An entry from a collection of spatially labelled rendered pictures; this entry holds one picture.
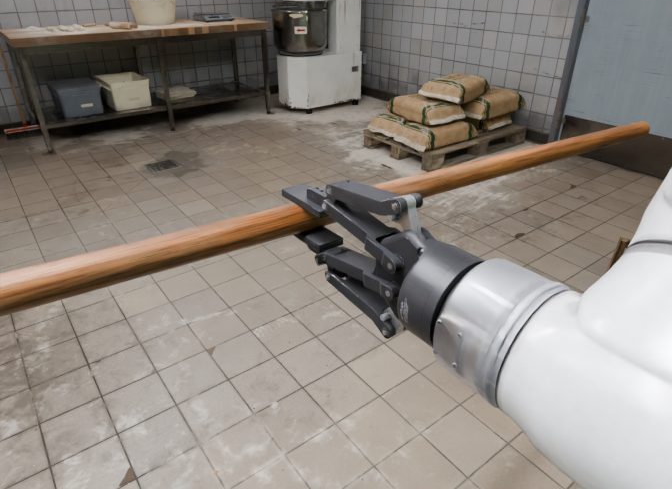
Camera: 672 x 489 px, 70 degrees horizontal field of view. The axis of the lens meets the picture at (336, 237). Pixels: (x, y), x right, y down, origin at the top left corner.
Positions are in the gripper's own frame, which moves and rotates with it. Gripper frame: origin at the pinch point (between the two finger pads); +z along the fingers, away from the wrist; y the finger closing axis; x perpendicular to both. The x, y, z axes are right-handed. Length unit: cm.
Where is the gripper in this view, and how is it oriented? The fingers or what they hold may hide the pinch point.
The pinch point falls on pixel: (311, 216)
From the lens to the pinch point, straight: 49.4
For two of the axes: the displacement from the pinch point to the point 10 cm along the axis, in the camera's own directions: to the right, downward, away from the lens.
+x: 8.0, -2.5, 5.5
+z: -6.0, -3.7, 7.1
